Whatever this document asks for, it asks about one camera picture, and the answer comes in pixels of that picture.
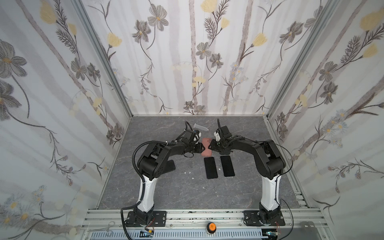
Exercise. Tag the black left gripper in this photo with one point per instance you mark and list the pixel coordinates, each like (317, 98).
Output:
(197, 147)

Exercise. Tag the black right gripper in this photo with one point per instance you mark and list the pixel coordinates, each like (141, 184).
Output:
(214, 146)

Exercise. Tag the pink phone case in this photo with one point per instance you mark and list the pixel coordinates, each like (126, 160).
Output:
(207, 152)

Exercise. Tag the phone with pink case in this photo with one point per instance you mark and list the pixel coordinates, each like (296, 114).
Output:
(211, 170)

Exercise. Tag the black phone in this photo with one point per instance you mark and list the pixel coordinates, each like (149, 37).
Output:
(170, 166)
(227, 165)

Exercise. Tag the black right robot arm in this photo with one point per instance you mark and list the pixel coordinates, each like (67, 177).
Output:
(270, 165)

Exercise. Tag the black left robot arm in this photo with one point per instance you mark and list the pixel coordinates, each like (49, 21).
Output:
(151, 160)

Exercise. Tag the black phone lying flat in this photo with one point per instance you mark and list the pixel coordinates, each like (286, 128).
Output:
(170, 166)

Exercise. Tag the clear plastic tube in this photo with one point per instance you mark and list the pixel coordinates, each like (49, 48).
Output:
(200, 128)

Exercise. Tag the orange emergency stop button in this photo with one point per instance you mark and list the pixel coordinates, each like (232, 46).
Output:
(211, 228)

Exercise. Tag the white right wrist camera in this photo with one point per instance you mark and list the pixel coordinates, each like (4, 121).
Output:
(217, 135)

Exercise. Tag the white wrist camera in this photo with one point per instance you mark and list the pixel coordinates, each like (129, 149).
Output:
(195, 136)
(217, 135)

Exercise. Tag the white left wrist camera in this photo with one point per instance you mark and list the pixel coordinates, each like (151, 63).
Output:
(195, 136)

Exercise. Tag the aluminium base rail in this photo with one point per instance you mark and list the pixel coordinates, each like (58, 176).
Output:
(227, 224)

